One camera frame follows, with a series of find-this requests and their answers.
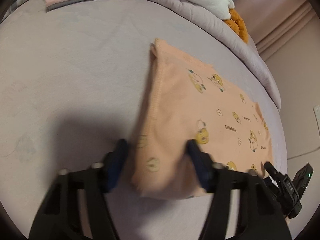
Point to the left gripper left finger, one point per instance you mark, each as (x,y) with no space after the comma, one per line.
(76,201)

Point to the peach duck print shirt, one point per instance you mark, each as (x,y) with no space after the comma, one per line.
(188,100)

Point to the white power strip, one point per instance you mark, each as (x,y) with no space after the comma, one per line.
(316,111)

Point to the lilac bed sheet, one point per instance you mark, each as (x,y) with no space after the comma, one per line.
(72,83)

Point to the lilac folded duvet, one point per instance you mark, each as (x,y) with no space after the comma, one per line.
(223,33)

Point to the pink curtain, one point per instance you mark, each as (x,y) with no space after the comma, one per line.
(271,23)

